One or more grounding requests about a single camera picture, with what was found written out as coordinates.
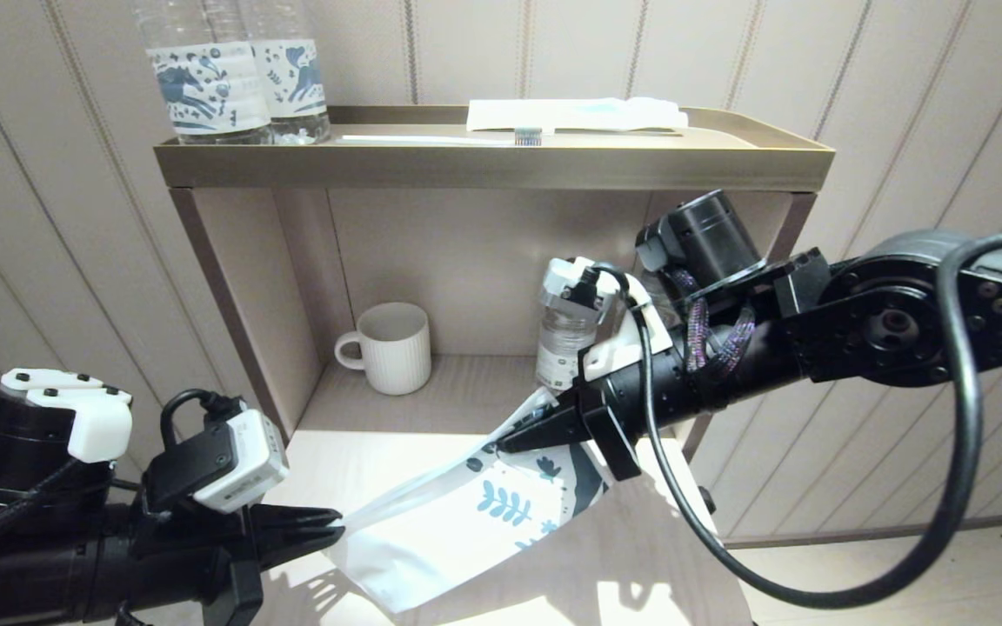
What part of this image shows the white floral zip pouch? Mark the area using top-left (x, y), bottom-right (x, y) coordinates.
top-left (327, 387), bottom-right (611, 614)

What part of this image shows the small clear water bottle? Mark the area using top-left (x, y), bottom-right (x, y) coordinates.
top-left (536, 287), bottom-right (617, 392)

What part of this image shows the white ribbed mug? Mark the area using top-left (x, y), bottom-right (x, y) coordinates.
top-left (335, 303), bottom-right (432, 397)

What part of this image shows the beige wooden shelf cabinet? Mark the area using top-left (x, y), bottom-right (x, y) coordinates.
top-left (169, 187), bottom-right (815, 444)

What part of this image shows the brown metal shelf tray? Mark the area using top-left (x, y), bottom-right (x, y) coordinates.
top-left (151, 106), bottom-right (837, 190)

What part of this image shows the white wrapped blue toothbrush pack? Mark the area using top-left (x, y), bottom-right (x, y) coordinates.
top-left (466, 97), bottom-right (689, 133)

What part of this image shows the white toothbrush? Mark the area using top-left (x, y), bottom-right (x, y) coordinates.
top-left (336, 128), bottom-right (544, 146)

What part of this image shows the large bottle blue deer label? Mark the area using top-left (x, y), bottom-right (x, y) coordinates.
top-left (131, 0), bottom-right (274, 146)
top-left (236, 0), bottom-right (331, 144)

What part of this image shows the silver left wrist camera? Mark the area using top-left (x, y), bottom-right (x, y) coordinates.
top-left (144, 409), bottom-right (291, 516)

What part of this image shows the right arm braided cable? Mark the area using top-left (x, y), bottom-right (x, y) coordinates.
top-left (679, 270), bottom-right (756, 376)

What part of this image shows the black left camera cable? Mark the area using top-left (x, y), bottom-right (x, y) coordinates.
top-left (160, 389), bottom-right (243, 449)

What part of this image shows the black camera cable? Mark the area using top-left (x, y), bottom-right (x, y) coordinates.
top-left (160, 389), bottom-right (243, 449)
top-left (584, 217), bottom-right (1002, 609)

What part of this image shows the black right camera cable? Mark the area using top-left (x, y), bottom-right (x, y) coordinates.
top-left (584, 217), bottom-right (1002, 609)

